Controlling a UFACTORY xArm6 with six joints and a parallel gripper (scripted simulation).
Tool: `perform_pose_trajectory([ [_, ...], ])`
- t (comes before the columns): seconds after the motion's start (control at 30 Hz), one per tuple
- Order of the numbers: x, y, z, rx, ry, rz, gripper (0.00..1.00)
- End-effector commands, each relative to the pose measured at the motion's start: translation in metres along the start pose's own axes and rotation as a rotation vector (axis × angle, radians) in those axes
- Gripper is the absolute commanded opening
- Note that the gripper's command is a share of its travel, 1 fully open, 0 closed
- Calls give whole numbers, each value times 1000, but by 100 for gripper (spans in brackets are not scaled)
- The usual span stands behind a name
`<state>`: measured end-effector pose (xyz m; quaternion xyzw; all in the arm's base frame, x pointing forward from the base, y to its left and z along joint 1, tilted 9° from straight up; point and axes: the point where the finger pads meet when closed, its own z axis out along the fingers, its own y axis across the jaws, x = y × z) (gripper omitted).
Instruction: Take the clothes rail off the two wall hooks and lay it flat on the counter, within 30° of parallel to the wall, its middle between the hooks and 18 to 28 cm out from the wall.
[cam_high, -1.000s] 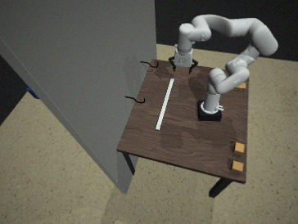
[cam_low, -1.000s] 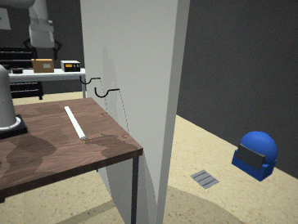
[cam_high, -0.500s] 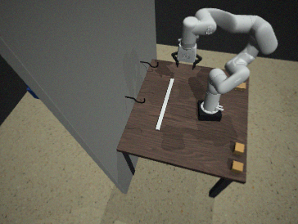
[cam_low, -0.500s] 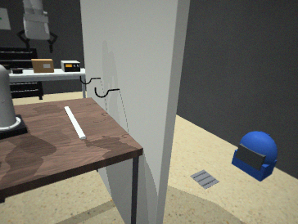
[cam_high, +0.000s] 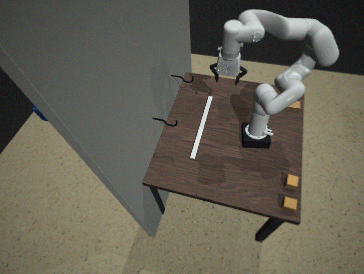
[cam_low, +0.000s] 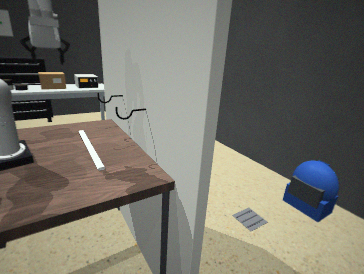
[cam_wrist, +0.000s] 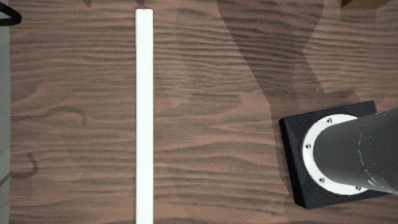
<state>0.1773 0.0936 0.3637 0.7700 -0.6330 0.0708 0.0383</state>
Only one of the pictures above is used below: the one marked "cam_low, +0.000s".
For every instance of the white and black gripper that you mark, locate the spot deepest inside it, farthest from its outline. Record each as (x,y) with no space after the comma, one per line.
(44,37)

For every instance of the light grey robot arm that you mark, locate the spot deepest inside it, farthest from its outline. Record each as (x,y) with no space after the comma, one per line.
(10,147)

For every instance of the white long bar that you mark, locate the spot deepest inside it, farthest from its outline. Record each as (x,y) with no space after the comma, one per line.
(92,151)

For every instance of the grey wall panel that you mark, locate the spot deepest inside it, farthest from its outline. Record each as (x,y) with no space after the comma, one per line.
(167,57)

